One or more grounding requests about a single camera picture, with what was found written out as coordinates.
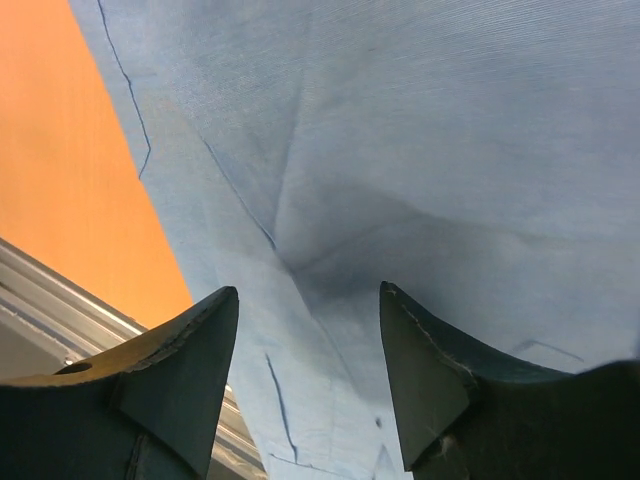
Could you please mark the aluminium mounting rail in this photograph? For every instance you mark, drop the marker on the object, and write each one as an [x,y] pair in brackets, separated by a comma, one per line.
[48,322]

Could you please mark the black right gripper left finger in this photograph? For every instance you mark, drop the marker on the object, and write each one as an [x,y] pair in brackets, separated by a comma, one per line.
[145,409]

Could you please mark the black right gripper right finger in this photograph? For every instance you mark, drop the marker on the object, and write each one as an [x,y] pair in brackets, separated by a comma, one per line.
[465,410]

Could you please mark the light blue long sleeve shirt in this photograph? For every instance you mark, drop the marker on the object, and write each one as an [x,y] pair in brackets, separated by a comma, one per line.
[482,155]

